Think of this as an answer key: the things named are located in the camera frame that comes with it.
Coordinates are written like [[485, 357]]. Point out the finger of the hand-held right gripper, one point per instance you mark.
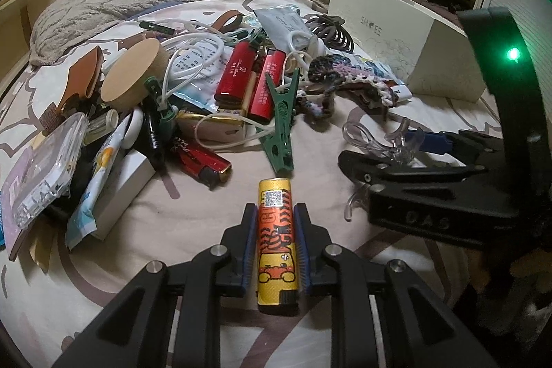
[[388, 174], [431, 140]]

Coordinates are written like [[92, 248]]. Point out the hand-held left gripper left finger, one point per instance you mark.
[[250, 251]]

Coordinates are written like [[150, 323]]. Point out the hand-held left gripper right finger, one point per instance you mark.
[[302, 251]]

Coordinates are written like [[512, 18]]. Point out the yellow tiger-print lighter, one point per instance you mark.
[[276, 247]]

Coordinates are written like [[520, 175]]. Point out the clear plastic claw clip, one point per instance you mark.
[[366, 137]]

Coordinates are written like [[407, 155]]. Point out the white cardboard box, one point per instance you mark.
[[388, 36]]

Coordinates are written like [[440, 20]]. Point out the person's right hand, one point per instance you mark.
[[530, 264]]

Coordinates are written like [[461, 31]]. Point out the white lighter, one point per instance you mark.
[[401, 93]]

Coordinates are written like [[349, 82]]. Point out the blue white sachet strip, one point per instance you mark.
[[375, 68]]

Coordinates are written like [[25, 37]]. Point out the dark red black-capped lighter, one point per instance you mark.
[[198, 161]]

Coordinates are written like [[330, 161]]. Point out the purple crocheted item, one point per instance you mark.
[[345, 75]]

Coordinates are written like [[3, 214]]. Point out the green plastic clothespin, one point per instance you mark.
[[280, 126]]

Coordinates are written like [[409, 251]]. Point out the gold cigarette pack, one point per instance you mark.
[[215, 128]]

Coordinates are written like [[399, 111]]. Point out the small white box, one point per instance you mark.
[[125, 191]]

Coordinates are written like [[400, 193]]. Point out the black tube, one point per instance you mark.
[[154, 139]]

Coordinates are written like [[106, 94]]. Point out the slim red lighter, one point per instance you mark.
[[265, 87]]

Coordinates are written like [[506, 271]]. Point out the white blue tube packet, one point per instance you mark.
[[97, 187]]

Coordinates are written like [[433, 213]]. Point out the white oval case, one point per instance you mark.
[[133, 128]]

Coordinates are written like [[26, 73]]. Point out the clear medical packet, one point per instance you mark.
[[202, 79]]

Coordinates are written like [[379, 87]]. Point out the grey foil pouch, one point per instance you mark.
[[282, 25]]

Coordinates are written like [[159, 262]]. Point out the small glass vial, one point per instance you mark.
[[101, 126]]

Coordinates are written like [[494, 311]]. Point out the gold foil packet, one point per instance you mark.
[[43, 251]]

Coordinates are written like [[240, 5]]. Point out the round beige wooden box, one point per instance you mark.
[[129, 75]]

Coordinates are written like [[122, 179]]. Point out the clear phone case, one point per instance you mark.
[[51, 169]]

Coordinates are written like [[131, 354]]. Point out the brown leather tag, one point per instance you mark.
[[138, 41]]

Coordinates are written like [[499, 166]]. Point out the pink notebook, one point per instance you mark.
[[13, 213]]

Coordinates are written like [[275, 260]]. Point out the brown leather case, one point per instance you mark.
[[82, 79]]

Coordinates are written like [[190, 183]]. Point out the brown woven patch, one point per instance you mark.
[[49, 117]]

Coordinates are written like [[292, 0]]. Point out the dark green clip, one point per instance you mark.
[[157, 27]]

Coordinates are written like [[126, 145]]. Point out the wooden shelf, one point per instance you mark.
[[26, 6]]

